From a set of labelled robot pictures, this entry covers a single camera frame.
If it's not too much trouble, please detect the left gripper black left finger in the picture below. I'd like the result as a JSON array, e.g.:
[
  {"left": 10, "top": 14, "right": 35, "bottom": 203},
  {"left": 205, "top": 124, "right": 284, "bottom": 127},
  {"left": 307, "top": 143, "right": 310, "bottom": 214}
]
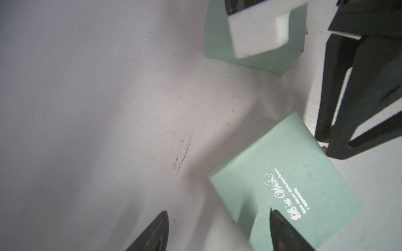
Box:
[{"left": 126, "top": 211, "right": 169, "bottom": 251}]

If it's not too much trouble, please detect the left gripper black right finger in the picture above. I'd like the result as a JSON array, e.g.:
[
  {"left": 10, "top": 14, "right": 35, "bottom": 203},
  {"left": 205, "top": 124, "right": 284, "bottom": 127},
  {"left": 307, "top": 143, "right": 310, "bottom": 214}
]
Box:
[{"left": 270, "top": 209, "right": 315, "bottom": 251}]

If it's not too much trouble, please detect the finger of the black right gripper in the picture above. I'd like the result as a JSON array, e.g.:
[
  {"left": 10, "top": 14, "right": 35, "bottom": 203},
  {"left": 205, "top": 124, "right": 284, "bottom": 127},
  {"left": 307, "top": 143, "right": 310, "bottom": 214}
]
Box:
[{"left": 315, "top": 34, "right": 402, "bottom": 160}]

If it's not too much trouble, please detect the mint green drawer jewelry box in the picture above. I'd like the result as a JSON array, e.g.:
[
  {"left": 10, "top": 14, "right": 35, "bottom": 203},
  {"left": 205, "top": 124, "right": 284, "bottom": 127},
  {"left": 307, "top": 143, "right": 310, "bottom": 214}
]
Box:
[{"left": 208, "top": 112, "right": 362, "bottom": 251}]

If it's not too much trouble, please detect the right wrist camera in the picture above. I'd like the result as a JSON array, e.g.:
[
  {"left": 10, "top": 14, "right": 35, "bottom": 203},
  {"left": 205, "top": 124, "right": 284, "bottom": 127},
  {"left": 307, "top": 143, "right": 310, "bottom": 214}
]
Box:
[{"left": 225, "top": 0, "right": 308, "bottom": 59}]

